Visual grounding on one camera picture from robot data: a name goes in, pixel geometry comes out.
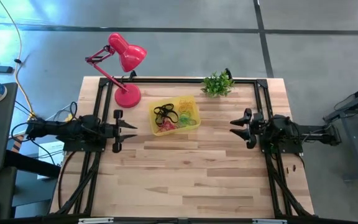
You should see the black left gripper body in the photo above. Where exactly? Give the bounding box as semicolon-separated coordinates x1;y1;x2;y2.
104;109;124;153

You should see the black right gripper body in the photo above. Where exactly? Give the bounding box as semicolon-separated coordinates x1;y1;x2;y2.
244;108;272;149

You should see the red rubber band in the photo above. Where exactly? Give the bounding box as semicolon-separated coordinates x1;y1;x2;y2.
163;119;178;131
157;120;173;134

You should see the wide black rubber band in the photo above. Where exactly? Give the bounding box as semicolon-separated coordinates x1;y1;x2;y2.
153;103;180;121
154;107;180;128

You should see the green rubber band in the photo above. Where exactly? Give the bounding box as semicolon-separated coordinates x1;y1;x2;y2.
177;113;192;127
181;114;198;128

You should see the yellow rubber band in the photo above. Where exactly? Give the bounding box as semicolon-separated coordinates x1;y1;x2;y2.
178;104;195;114
178;98;195;110

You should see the yellow translucent plastic bin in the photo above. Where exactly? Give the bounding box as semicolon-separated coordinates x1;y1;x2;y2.
148;95;202;138

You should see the red desk lamp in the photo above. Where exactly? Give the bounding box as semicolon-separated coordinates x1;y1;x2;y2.
85;32;148;109

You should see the green plant in white pot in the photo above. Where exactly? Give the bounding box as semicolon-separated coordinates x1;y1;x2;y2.
200;70;236;98

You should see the white paper sheet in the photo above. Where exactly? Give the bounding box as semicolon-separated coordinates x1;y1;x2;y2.
37;141;62;180

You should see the black metal cart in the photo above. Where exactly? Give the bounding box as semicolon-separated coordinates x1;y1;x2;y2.
323;78;358;182

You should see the yellow black striped tape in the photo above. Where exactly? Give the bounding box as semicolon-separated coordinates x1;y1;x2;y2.
11;134;24;153

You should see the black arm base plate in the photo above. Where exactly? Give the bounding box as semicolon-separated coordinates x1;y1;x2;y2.
63;136;108;153
259;129;304;155

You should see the black aluminium table frame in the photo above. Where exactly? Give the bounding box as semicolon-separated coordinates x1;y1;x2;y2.
50;77;315;220

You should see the silver metal bracket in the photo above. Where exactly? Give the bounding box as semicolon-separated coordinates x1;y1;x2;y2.
78;217;115;224
252;218;288;224

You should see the black floor cable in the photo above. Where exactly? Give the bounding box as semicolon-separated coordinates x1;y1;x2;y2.
333;93;358;125

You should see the yellow cable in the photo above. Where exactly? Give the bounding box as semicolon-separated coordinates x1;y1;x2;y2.
0;0;35;121

